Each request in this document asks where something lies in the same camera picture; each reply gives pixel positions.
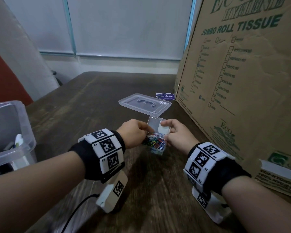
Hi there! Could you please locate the person's right hand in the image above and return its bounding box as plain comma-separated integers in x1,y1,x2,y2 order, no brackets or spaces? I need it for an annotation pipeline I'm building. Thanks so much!
160,118,201,154

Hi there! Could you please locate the person's left hand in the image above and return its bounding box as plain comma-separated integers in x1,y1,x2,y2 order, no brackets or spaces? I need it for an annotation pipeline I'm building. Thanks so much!
116,118,155,150

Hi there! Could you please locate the small clear paper clip box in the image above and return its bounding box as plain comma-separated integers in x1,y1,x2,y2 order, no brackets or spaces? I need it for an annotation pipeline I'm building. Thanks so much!
145,116,173,156

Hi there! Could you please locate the clear plastic container lid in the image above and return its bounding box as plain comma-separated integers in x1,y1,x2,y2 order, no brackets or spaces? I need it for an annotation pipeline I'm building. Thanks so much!
118,93,172,117

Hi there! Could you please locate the clear plastic storage bin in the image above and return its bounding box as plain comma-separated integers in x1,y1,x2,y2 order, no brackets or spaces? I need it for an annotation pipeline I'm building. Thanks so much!
0,100,37,179

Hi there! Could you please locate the bundle of markers and pens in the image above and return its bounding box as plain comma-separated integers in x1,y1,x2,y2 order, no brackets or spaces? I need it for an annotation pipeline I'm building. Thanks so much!
14,134,24,148

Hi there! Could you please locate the person's left forearm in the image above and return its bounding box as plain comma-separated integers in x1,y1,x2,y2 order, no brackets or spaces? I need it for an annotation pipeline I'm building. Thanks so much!
0,150,85,233

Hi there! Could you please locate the person's right forearm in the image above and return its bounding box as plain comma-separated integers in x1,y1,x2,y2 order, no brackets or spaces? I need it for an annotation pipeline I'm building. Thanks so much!
221,176,291,233

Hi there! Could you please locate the black wristband with marker tiles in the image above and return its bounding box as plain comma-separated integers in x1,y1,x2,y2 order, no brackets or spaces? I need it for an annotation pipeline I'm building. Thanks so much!
183,142,252,196
68,128,126,183

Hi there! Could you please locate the round blue sticker card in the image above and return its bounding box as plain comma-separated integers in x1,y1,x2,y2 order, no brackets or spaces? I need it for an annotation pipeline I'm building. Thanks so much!
156,92,176,101

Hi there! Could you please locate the large printed cardboard box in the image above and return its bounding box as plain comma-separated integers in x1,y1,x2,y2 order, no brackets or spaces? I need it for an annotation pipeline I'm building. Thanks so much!
173,0,291,201

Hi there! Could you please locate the frosted glass partition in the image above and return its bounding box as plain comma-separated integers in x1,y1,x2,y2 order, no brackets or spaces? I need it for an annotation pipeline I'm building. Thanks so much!
2,0,197,61

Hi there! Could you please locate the red panel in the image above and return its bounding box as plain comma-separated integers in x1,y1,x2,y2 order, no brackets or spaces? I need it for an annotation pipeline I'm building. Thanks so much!
0,43,34,105

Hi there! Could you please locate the black camera cable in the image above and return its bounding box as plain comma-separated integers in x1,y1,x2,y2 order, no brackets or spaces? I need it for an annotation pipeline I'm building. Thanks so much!
60,193,100,233

